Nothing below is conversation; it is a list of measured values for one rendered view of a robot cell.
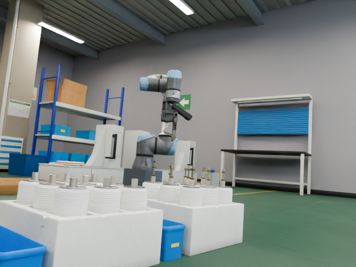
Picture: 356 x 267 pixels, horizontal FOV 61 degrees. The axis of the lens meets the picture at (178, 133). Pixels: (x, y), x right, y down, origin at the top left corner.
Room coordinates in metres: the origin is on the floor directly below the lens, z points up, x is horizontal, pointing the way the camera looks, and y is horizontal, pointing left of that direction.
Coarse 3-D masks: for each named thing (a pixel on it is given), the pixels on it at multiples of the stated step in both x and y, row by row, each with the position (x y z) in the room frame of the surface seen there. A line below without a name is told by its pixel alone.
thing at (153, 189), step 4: (144, 184) 1.42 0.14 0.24; (148, 184) 1.41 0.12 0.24; (152, 184) 1.40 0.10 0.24; (156, 184) 1.41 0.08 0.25; (160, 184) 1.42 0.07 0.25; (148, 188) 1.41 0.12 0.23; (152, 188) 1.40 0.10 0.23; (156, 188) 1.41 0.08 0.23; (160, 188) 1.42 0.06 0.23; (148, 192) 1.40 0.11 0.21; (152, 192) 1.40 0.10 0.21; (156, 192) 1.41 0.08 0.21; (148, 196) 1.40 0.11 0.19; (152, 196) 1.40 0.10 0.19; (156, 196) 1.41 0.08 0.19
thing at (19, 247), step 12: (0, 228) 0.93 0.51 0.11; (0, 240) 0.92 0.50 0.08; (12, 240) 0.87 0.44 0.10; (24, 240) 0.83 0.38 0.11; (0, 252) 0.69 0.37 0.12; (12, 252) 0.70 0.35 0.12; (24, 252) 0.72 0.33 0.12; (36, 252) 0.74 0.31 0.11; (0, 264) 0.69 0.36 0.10; (12, 264) 0.70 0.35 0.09; (24, 264) 0.72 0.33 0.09; (36, 264) 0.74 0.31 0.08
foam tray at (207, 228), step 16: (160, 208) 1.30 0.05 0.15; (176, 208) 1.24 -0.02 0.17; (192, 208) 1.19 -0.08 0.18; (208, 208) 1.26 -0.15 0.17; (224, 208) 1.35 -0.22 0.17; (240, 208) 1.45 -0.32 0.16; (192, 224) 1.19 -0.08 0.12; (208, 224) 1.26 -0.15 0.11; (224, 224) 1.35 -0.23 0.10; (240, 224) 1.45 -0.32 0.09; (192, 240) 1.19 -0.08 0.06; (208, 240) 1.27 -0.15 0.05; (224, 240) 1.35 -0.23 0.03; (240, 240) 1.46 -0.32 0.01
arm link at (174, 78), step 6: (168, 72) 1.52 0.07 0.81; (174, 72) 1.50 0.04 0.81; (180, 72) 1.52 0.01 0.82; (168, 78) 1.51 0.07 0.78; (174, 78) 1.50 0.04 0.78; (180, 78) 1.52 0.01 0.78; (168, 84) 1.51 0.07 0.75; (174, 84) 1.50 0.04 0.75; (180, 84) 1.53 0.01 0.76; (180, 90) 1.53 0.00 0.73
